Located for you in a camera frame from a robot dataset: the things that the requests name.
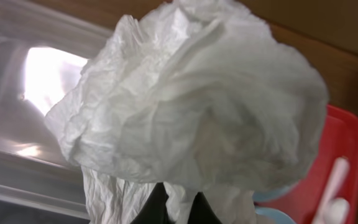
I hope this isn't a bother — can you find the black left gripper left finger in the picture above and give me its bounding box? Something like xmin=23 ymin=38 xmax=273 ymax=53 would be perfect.
xmin=131 ymin=183 xmax=173 ymax=224

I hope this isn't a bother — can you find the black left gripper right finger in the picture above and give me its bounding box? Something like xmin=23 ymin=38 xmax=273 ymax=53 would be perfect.
xmin=188 ymin=192 xmax=221 ymax=224

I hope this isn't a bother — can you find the large white napkin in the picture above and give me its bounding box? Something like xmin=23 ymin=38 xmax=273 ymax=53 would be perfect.
xmin=45 ymin=1 xmax=329 ymax=223

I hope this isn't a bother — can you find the light blue plastic bowl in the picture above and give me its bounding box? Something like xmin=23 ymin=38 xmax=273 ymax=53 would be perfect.
xmin=255 ymin=207 xmax=296 ymax=224

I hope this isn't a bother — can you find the clear plastic waste bin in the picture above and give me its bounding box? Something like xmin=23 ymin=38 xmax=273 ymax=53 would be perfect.
xmin=0 ymin=1 xmax=111 ymax=219

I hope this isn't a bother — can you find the light blue plastic plate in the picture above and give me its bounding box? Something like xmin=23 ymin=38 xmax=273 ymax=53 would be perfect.
xmin=252 ymin=184 xmax=296 ymax=202

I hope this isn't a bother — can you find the cream plastic spoon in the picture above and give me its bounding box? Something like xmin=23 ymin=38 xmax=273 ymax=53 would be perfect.
xmin=323 ymin=198 xmax=350 ymax=224

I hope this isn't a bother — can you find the pink plastic fork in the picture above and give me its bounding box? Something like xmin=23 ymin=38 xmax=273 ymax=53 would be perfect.
xmin=311 ymin=157 xmax=349 ymax=224

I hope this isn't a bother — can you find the red plastic tray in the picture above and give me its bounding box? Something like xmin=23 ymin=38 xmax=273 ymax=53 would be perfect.
xmin=255 ymin=104 xmax=358 ymax=224

